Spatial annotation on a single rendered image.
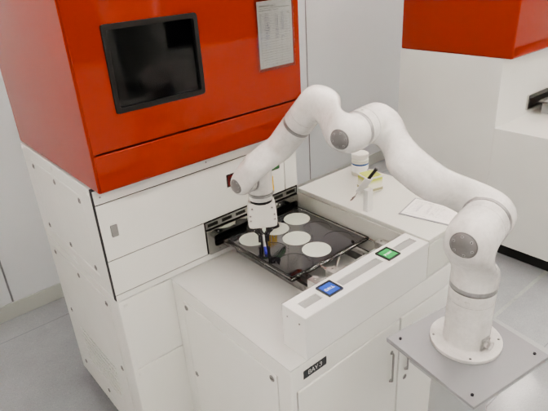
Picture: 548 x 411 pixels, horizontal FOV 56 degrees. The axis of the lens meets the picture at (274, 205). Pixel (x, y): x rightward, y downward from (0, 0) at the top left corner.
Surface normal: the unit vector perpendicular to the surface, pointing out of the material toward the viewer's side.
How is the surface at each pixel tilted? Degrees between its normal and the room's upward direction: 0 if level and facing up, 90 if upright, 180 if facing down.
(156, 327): 90
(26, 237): 90
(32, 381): 0
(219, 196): 90
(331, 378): 90
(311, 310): 0
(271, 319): 0
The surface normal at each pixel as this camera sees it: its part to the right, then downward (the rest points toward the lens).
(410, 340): -0.05, -0.89
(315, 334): 0.65, 0.29
